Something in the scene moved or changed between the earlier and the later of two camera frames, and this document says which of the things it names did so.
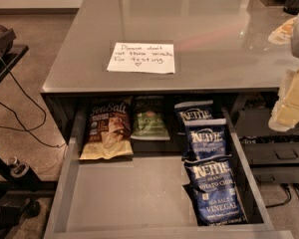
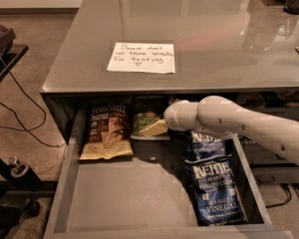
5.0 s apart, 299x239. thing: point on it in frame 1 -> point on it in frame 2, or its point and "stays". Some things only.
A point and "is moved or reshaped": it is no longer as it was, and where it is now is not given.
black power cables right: [298, 190] stays
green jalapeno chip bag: [150, 125] is moved or reshaped
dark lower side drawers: [272, 155] stays
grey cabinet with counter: [220, 33] stays
